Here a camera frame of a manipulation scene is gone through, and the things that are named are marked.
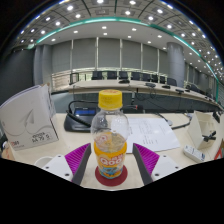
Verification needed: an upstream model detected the white cardboard paper box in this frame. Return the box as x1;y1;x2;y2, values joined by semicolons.
0;83;60;152

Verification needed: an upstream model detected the white printed paper sheet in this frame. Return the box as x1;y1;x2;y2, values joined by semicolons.
125;116;181;155

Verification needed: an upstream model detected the white open cardboard holder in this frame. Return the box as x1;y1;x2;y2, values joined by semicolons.
186;110;218;150

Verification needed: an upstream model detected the group of ceiling lights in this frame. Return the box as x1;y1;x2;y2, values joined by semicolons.
18;0;224;73

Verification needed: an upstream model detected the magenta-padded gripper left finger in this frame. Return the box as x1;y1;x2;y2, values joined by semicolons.
42;142;93;187

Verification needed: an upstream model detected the yellow-capped orange drink bottle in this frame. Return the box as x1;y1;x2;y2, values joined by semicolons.
90;88;131;180

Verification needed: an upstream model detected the black desk microphone unit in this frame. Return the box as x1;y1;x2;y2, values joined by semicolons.
63;100;100;134

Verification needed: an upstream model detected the row of dark office chairs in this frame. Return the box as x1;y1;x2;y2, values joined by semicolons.
90;70;179;88

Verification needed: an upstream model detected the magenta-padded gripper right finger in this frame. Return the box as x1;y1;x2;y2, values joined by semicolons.
132;142;183;187

